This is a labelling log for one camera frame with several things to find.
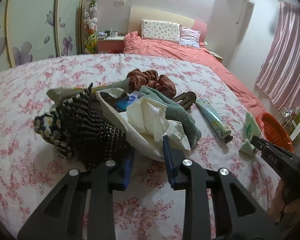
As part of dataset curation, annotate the green white wrapper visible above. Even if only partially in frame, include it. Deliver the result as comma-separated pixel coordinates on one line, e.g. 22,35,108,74
239,112,262,157

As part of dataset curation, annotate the blue floral cream tube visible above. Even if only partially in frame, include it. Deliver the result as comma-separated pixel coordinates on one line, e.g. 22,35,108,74
195,99,233,144

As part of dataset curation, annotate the white tissue paper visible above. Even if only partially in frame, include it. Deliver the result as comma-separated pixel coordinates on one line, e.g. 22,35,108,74
126,96,191,151

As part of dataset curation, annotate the white yellow snack wrapper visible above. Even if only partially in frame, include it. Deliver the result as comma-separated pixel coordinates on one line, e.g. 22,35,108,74
91,79,164,161

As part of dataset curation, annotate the orange plastic trash basket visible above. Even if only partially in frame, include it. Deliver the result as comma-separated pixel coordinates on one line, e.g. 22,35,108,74
256,112,294,153

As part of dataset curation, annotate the person's right hand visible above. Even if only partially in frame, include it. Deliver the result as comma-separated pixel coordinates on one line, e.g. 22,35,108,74
268,179,300,223

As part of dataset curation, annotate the cluttered side shelf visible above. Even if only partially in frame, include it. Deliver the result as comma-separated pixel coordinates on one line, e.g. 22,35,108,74
275,107,300,142

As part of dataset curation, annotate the pink floral bed sheet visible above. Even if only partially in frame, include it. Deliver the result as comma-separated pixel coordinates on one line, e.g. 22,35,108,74
0,54,279,239

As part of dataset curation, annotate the black white crochet pouch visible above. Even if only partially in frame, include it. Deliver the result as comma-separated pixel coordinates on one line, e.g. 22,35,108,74
34,85,132,170

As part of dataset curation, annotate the pink striped curtain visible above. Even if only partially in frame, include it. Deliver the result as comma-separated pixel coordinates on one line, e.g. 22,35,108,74
255,1,300,109

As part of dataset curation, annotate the grey green sock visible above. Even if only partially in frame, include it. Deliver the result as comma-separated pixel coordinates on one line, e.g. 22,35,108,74
138,86,202,148

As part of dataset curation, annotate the blue tissue packet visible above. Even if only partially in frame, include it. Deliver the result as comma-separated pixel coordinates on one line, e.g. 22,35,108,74
115,90,139,113

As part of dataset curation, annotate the far side nightstand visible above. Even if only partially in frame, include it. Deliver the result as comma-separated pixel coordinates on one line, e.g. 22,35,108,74
209,51,223,63

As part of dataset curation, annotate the brown red scrunchie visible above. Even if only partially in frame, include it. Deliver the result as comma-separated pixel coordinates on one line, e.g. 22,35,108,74
126,69,177,99

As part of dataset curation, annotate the pink striped pillow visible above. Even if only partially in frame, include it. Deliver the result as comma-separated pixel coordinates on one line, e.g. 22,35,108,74
180,26,201,48

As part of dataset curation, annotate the pink white nightstand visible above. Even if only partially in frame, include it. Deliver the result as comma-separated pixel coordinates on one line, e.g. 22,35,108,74
97,36,125,54

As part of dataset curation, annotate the white floral pillow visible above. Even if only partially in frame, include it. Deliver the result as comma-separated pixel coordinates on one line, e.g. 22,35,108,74
141,20,180,43

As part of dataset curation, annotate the coral red duvet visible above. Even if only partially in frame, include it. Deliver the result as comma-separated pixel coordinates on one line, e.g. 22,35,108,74
123,31,267,116

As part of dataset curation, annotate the floral sliding wardrobe door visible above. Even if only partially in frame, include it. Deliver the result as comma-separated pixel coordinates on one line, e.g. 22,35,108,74
0,0,83,72

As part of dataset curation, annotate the beige pink headboard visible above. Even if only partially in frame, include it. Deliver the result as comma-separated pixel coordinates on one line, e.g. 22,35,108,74
127,5,207,42

